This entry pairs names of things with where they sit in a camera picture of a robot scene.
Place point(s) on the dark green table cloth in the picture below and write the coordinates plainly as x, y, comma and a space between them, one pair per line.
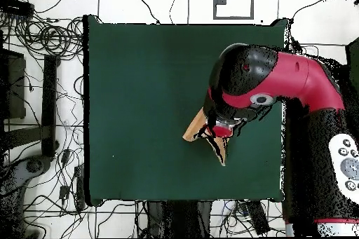
140, 110

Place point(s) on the black box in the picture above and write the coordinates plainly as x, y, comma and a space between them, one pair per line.
15, 87

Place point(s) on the green cloth of neighbouring table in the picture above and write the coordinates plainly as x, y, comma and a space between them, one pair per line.
354, 62

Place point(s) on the black power adapter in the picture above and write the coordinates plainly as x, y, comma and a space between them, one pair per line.
66, 156
64, 192

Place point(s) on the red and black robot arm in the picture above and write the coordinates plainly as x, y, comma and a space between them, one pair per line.
294, 79

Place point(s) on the black metal stand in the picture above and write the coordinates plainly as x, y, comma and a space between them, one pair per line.
179, 219

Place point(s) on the tan terry towel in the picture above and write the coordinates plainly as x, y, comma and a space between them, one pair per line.
196, 126

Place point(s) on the long black power strip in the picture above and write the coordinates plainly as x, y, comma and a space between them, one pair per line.
80, 191

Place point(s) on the black frame stand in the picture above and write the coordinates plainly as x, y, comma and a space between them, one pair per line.
49, 96

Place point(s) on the dark grey wheeled base leg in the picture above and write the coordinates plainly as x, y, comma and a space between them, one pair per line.
35, 165

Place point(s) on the grey square floor frame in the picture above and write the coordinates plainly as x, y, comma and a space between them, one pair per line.
232, 17

